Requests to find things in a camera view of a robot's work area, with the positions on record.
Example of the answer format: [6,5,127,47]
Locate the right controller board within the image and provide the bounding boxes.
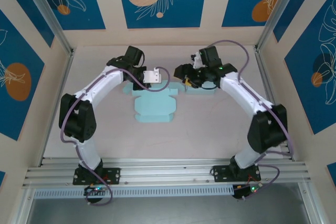
[232,184,264,200]

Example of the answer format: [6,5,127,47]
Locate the controller board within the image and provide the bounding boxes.
[232,184,264,200]
[83,185,109,196]

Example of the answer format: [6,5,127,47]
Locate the left controller board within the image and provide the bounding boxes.
[83,185,109,196]

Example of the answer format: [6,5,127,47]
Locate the left arm's purple cable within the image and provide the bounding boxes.
[59,67,171,207]

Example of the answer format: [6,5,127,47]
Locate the arm's purple cable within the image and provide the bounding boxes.
[59,67,171,207]
[208,39,295,201]

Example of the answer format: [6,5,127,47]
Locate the right arm's purple cable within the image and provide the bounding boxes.
[208,39,295,201]

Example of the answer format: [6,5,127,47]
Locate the aluminium side rail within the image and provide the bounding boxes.
[38,48,76,167]
[253,45,294,161]

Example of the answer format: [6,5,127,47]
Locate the aluminium frame post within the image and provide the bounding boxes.
[256,0,317,51]
[18,0,76,55]

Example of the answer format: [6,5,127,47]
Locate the aluminium mounting rail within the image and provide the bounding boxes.
[22,157,313,190]

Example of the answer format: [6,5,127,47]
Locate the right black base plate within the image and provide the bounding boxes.
[211,165,261,183]

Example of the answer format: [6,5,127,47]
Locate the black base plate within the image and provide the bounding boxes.
[211,165,261,183]
[72,167,122,185]

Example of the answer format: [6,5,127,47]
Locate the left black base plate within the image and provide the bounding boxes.
[72,167,122,185]

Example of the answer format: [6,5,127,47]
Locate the grey slotted cable duct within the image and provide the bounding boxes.
[33,185,236,200]

